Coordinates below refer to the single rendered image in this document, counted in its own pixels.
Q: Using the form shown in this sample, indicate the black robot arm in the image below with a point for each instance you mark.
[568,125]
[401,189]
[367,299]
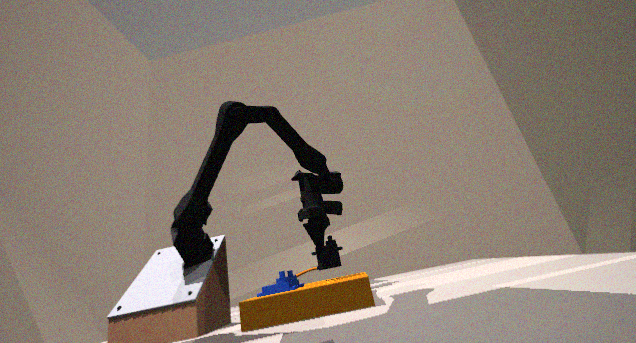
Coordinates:
[193,210]

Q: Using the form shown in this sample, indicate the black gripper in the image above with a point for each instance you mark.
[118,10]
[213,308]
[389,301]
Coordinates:
[317,222]

